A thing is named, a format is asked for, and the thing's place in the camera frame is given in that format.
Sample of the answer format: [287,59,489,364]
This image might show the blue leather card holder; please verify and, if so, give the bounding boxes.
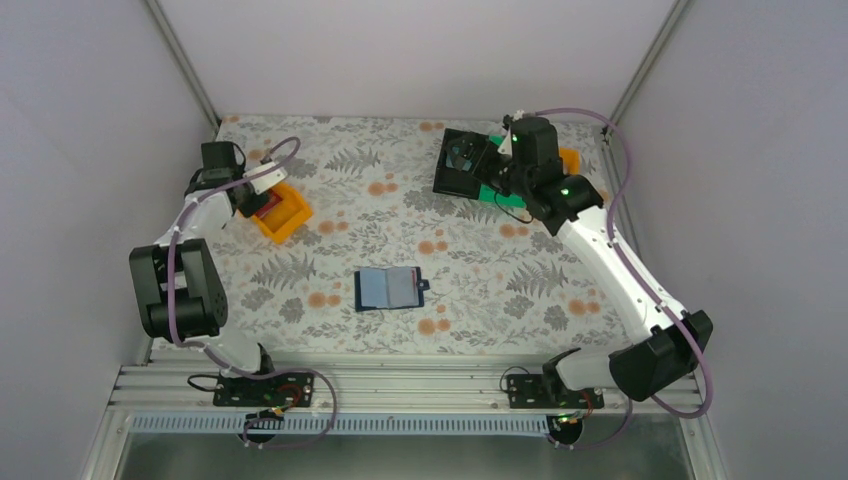
[354,266,430,312]

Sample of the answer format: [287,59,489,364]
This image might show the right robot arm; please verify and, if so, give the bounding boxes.
[442,115,714,402]

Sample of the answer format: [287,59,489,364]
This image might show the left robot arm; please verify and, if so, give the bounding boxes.
[129,141,273,378]

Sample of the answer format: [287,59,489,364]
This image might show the teal card stack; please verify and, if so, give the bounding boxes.
[445,146,475,171]

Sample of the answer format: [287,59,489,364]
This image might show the green bin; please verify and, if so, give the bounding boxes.
[478,134,531,209]

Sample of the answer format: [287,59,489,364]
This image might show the black bin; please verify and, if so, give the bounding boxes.
[432,128,498,200]

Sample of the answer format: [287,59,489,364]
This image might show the orange bin left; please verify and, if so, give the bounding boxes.
[251,182,313,244]

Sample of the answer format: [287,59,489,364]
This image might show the orange bin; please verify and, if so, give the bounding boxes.
[251,182,313,244]
[558,147,581,175]

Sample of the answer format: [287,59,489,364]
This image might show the orange bin right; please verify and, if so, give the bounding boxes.
[558,147,581,175]

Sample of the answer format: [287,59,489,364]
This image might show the floral table mat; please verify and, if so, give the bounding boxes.
[208,116,629,354]

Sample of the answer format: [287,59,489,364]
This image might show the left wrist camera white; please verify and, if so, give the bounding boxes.
[245,160,288,194]

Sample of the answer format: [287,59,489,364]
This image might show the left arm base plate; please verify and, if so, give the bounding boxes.
[212,372,315,408]

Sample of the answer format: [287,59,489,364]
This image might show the aluminium mounting rail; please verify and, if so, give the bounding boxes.
[109,351,705,415]

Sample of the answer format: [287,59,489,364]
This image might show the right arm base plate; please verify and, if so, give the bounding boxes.
[504,373,605,410]

